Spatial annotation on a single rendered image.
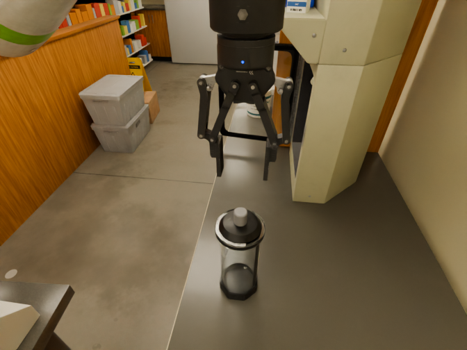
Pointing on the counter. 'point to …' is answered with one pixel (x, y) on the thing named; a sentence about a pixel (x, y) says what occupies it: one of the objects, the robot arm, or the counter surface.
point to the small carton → (298, 6)
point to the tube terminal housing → (349, 91)
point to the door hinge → (296, 96)
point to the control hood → (306, 32)
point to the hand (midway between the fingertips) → (242, 161)
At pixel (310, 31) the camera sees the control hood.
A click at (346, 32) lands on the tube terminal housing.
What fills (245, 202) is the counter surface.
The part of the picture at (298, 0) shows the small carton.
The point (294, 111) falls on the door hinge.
